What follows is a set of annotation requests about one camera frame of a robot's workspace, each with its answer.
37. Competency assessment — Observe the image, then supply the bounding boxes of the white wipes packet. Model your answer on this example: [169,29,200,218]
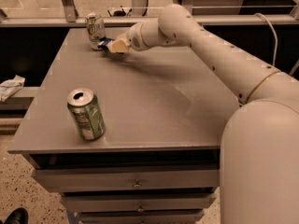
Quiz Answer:
[0,75,25,102]

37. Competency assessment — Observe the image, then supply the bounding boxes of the bottom grey drawer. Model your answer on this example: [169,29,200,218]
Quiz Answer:
[79,210,204,224]

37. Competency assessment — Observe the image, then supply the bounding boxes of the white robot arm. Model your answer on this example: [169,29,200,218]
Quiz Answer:
[108,4,299,224]

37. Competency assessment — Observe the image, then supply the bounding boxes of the blue rxbar blueberry bar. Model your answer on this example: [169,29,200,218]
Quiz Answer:
[97,37,112,50]

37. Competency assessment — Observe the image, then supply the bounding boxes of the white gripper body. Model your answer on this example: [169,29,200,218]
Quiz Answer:
[126,22,149,51]

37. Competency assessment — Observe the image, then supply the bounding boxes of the green soda can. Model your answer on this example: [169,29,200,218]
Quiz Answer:
[67,88,105,140]

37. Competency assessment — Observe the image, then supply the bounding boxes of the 7up can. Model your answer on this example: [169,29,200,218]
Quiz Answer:
[86,12,106,50]

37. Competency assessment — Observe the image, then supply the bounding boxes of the black shoe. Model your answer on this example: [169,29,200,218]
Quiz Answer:
[3,208,28,224]

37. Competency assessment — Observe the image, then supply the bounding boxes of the grey drawer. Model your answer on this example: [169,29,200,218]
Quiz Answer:
[61,193,216,213]
[32,165,219,193]
[79,210,204,224]

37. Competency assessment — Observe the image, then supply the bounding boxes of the metal railing frame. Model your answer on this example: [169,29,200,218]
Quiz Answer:
[0,0,299,29]

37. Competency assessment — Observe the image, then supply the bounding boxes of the top grey drawer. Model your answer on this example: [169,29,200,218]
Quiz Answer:
[32,165,219,193]

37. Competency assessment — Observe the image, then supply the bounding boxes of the grey drawer cabinet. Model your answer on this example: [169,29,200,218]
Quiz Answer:
[7,26,241,224]

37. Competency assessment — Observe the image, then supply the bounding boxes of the middle grey drawer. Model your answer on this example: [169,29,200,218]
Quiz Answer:
[61,193,216,213]

